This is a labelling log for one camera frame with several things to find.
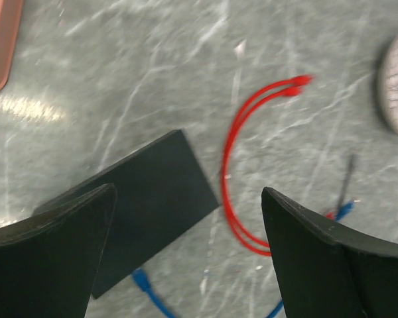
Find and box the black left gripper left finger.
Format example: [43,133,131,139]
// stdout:
[0,184,117,317]

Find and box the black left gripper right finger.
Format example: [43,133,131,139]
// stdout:
[261,187,398,318]

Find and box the blue ethernet cable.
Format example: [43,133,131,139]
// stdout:
[131,198,356,318]

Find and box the grey ethernet cable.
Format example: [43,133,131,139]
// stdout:
[338,154,358,208]

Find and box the black network switch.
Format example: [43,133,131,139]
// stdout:
[34,130,220,298]

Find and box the pink plastic tray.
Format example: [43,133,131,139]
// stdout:
[0,0,24,90]

